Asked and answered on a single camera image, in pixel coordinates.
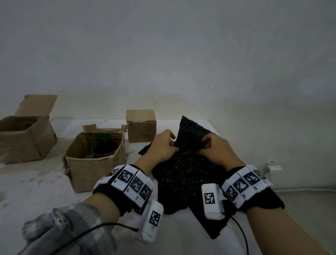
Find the person's left hand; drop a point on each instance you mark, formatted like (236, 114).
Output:
(160, 149)

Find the person's right hand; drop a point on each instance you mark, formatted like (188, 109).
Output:
(220, 152)

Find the paper box with white lid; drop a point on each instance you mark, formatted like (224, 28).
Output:
(141, 128)

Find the pile of black bubble wrap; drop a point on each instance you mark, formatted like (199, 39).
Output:
(212, 226)

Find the paper box with notched rim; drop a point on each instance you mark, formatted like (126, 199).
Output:
(89, 173)

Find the paper box with tall flap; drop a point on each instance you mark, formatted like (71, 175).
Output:
(26, 147)

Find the person's right forearm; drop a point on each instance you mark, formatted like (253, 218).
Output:
(281, 231)

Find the person's left forearm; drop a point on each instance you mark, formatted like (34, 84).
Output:
(99, 210)

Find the left wrist marker band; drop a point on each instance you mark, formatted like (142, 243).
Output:
(126, 184)

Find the white plastic block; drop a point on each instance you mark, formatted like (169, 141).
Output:
(273, 166)

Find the clear glass jar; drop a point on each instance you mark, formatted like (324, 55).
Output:
(105, 148)

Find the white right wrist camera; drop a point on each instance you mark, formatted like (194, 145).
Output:
(211, 202)

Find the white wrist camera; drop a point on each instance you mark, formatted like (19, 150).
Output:
(211, 202)
(153, 220)

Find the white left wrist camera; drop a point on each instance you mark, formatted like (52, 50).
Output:
(153, 220)

